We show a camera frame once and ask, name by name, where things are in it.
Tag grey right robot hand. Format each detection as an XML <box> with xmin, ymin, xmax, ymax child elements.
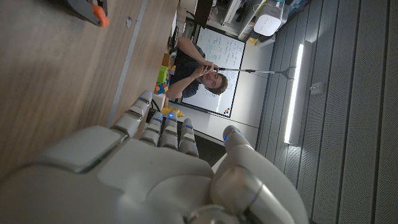
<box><xmin>0</xmin><ymin>90</ymin><xmax>310</xmax><ymax>224</ymax></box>

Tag black orange pliers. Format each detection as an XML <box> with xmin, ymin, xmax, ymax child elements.
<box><xmin>63</xmin><ymin>0</ymin><xmax>110</xmax><ymax>28</ymax></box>

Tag white cube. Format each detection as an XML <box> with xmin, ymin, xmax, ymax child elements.
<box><xmin>152</xmin><ymin>93</ymin><xmax>167</xmax><ymax>110</ymax></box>

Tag multicolour block cluster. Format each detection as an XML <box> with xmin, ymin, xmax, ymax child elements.
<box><xmin>154</xmin><ymin>81</ymin><xmax>170</xmax><ymax>95</ymax></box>

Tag green cube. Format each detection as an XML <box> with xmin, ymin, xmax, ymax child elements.
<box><xmin>157</xmin><ymin>65</ymin><xmax>169</xmax><ymax>84</ymax></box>

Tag seated person dark shirt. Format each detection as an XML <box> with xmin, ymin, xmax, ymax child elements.
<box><xmin>166</xmin><ymin>36</ymin><xmax>229</xmax><ymax>100</ymax></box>

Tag grey reacher grabber stick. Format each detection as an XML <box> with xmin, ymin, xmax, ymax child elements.
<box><xmin>203</xmin><ymin>65</ymin><xmax>297</xmax><ymax>81</ymax></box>

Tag whiteboard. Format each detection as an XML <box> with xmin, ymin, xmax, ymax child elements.
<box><xmin>181</xmin><ymin>27</ymin><xmax>246</xmax><ymax>118</ymax></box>

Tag long ceiling light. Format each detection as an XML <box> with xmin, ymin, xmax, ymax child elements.
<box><xmin>284</xmin><ymin>43</ymin><xmax>305</xmax><ymax>144</ymax></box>

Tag white ceiling box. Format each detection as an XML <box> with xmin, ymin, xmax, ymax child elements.
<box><xmin>310</xmin><ymin>82</ymin><xmax>326</xmax><ymax>96</ymax></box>

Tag white air purifier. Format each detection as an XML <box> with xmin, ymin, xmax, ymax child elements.
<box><xmin>253</xmin><ymin>2</ymin><xmax>285</xmax><ymax>37</ymax></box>

